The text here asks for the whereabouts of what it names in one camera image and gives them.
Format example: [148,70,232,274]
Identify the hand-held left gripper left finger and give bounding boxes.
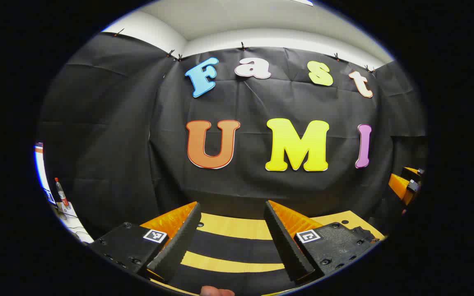
[89,201,202,284]

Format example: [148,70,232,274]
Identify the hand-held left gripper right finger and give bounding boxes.
[263,200,376,286]

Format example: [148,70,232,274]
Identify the dark jeans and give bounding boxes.
[167,226,381,296]

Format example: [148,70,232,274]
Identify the black backdrop cloth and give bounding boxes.
[37,32,429,239]

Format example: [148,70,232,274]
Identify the white side table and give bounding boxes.
[51,201,94,244]

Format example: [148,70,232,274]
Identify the red capped bottle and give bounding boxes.
[54,177,71,208]

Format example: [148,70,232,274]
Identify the white board panel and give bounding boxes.
[34,141,57,205]

